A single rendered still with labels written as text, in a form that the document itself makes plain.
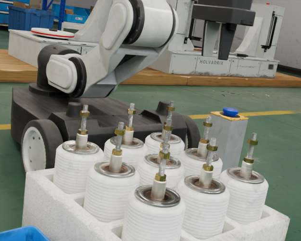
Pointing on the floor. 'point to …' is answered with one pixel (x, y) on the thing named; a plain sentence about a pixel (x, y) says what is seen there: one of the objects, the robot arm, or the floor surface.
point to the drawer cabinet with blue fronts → (1, 16)
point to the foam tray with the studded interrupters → (77, 219)
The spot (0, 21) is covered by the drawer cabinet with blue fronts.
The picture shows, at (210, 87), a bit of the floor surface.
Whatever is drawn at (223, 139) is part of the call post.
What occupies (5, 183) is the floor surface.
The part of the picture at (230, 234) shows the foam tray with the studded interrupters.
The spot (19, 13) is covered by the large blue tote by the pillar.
